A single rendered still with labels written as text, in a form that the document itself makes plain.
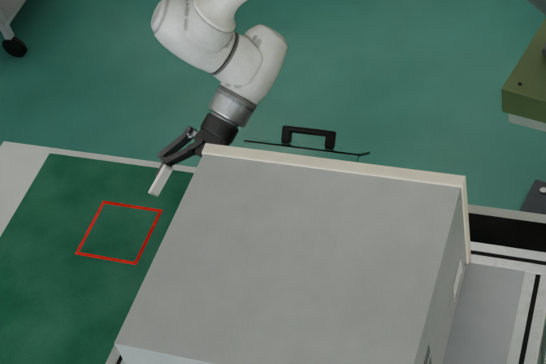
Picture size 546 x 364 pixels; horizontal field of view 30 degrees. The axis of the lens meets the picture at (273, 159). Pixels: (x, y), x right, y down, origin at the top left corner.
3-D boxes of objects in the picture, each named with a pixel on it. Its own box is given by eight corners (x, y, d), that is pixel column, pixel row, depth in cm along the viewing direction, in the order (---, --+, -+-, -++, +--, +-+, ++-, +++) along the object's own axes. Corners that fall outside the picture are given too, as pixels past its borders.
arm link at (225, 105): (233, 94, 219) (219, 118, 219) (210, 80, 212) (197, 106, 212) (264, 110, 214) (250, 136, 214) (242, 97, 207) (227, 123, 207)
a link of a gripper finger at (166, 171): (166, 165, 215) (163, 163, 216) (149, 193, 216) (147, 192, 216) (174, 168, 218) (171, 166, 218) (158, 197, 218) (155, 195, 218)
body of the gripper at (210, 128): (248, 132, 214) (226, 171, 214) (219, 116, 218) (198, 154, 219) (229, 122, 207) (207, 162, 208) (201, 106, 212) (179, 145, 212)
